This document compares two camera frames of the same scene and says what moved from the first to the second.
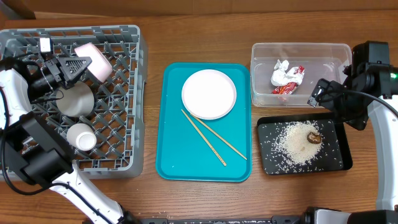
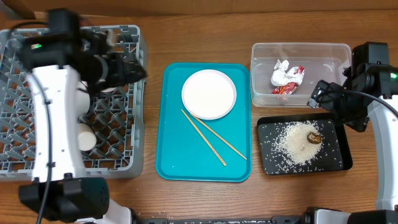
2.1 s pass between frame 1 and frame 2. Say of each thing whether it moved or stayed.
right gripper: stayed
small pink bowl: moved
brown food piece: stayed
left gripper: moved
